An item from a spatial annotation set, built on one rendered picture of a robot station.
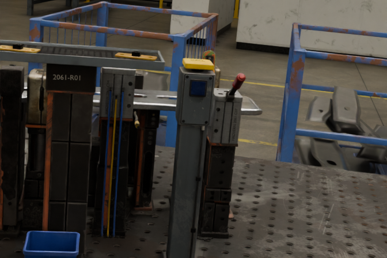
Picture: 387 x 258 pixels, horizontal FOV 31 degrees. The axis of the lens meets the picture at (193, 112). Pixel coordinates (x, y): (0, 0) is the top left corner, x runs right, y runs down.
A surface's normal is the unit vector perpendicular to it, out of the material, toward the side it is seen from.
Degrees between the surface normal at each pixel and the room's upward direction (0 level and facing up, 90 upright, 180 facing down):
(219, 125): 90
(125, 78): 90
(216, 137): 90
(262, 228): 0
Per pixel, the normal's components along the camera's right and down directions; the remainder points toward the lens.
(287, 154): -0.13, 0.23
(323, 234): 0.09, -0.97
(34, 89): 0.12, 0.25
